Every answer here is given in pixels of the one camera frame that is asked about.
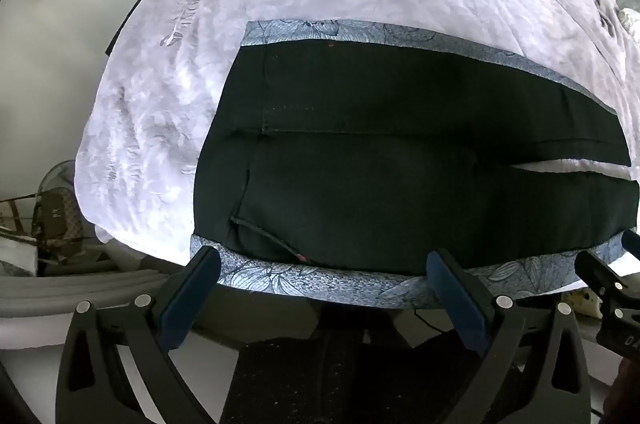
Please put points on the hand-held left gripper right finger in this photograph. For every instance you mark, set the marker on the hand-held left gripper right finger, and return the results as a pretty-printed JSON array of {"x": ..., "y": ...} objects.
[{"x": 452, "y": 299}]

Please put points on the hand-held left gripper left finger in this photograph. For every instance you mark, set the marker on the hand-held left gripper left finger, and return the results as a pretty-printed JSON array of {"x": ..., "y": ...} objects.
[{"x": 192, "y": 299}]

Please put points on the patterned handbag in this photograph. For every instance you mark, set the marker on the patterned handbag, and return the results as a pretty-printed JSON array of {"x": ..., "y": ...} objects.
[{"x": 55, "y": 214}]

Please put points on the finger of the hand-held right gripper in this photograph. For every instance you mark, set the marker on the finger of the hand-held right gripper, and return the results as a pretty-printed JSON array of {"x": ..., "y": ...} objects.
[
  {"x": 632, "y": 241},
  {"x": 597, "y": 274}
]

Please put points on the blue floral cloth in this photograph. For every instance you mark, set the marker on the blue floral cloth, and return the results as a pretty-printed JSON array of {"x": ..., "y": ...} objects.
[{"x": 310, "y": 281}]

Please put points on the black pants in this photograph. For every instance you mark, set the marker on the black pants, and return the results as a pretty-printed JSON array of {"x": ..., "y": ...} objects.
[{"x": 375, "y": 153}]

